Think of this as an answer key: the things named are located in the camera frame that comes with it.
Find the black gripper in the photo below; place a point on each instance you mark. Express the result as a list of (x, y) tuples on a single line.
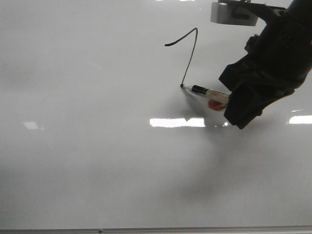
[(284, 51)]

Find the black whiteboard marker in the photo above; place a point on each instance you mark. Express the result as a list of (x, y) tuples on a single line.
[(207, 93)]

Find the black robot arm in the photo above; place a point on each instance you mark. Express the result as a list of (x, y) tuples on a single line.
[(297, 9)]

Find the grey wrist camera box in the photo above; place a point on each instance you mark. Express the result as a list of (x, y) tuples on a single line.
[(225, 12)]

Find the aluminium whiteboard frame rail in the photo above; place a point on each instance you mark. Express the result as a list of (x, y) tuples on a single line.
[(188, 230)]

